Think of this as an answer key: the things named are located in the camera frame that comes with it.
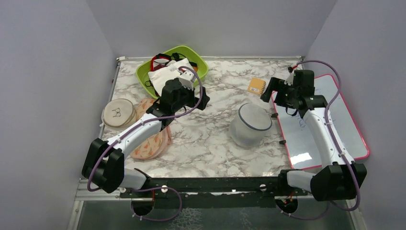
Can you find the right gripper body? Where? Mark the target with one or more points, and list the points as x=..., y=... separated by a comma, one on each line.
x=285, y=95

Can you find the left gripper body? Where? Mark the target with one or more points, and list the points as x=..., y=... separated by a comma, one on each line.
x=187, y=98

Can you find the white mesh laundry bag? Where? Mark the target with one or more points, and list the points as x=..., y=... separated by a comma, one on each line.
x=250, y=125

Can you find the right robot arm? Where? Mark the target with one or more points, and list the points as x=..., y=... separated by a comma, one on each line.
x=321, y=138

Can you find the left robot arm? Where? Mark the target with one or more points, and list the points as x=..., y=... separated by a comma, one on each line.
x=104, y=163

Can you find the white cloth bag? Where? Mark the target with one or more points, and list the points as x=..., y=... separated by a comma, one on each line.
x=159, y=77

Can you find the floral peach laundry bag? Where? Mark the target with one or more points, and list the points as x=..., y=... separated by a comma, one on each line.
x=154, y=145

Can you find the round beige laundry bag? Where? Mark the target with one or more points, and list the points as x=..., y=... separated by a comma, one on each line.
x=119, y=114

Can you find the small orange notebook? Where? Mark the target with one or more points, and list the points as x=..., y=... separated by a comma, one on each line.
x=256, y=86

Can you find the red black garment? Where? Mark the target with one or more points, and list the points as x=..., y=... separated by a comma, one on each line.
x=163, y=60

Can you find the green plastic basin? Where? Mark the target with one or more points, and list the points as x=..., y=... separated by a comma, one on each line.
x=200, y=68

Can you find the pink framed whiteboard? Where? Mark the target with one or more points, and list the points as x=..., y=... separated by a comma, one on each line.
x=301, y=148

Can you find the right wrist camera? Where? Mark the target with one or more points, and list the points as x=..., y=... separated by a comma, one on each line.
x=290, y=78

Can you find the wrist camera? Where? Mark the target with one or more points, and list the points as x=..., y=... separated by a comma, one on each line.
x=290, y=78
x=187, y=79

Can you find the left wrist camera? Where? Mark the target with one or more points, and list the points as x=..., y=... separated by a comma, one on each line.
x=187, y=79

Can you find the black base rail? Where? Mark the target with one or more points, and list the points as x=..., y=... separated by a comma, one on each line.
x=211, y=192

